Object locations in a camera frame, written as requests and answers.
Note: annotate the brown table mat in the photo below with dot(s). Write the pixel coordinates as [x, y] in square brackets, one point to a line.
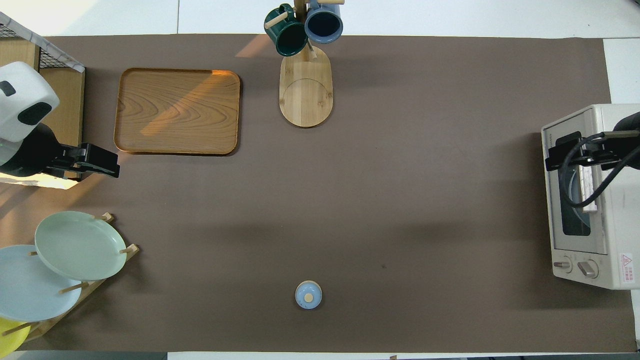
[400, 200]

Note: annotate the pale green plate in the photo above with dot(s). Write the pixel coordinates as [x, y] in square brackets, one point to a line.
[80, 245]

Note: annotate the silver oven knob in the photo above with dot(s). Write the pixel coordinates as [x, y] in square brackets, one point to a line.
[563, 265]
[587, 269]

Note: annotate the wooden serving tray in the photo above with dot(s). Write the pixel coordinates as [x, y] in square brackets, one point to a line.
[175, 112]

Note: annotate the light blue racked plate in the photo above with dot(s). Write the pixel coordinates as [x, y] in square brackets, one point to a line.
[30, 290]

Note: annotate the dark green mug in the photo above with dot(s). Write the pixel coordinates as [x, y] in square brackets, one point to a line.
[290, 35]

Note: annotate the wooden mug tree stand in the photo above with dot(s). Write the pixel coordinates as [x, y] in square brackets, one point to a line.
[305, 100]

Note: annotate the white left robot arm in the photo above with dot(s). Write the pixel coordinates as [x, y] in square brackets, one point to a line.
[25, 95]

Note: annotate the blue mug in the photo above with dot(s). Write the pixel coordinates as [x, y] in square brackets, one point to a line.
[323, 24]

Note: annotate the cream toaster oven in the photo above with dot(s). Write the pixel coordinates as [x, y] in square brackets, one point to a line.
[620, 225]

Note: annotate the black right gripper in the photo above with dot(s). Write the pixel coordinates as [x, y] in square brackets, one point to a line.
[600, 150]

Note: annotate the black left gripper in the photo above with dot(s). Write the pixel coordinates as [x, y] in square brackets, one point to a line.
[67, 159]

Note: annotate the yellow plate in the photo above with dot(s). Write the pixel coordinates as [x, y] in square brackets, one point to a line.
[11, 340]

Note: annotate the wooden plate rack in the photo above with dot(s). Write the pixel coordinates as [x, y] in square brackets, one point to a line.
[55, 322]

